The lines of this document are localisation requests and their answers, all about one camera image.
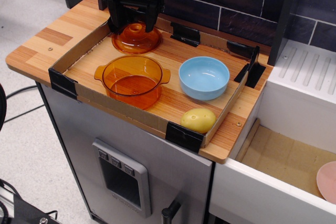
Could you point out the orange transparent pot lid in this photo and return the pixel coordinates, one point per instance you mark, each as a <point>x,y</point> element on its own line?
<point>133,39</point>

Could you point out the orange transparent pot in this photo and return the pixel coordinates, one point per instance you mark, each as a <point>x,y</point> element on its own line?
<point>134,79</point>

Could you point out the light blue bowl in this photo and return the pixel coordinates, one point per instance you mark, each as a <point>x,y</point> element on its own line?
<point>203,78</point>

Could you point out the cardboard fence with black tape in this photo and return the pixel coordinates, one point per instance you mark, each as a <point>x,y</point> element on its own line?
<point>73,76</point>

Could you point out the yellow toy potato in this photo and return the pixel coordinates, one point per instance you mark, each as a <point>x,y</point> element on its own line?
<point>198,120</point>

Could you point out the grey toy oven cabinet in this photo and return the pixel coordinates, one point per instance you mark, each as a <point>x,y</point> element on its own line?
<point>125,174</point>

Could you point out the white toy sink unit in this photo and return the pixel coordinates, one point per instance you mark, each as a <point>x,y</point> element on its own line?
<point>271,174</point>

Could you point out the pink plate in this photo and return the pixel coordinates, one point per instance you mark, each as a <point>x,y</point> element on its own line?
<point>326,181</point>

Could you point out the black vertical post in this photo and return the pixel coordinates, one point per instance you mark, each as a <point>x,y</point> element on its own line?
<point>280,39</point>

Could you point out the black oven door handle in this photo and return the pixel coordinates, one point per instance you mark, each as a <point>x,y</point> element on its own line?
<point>167,214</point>

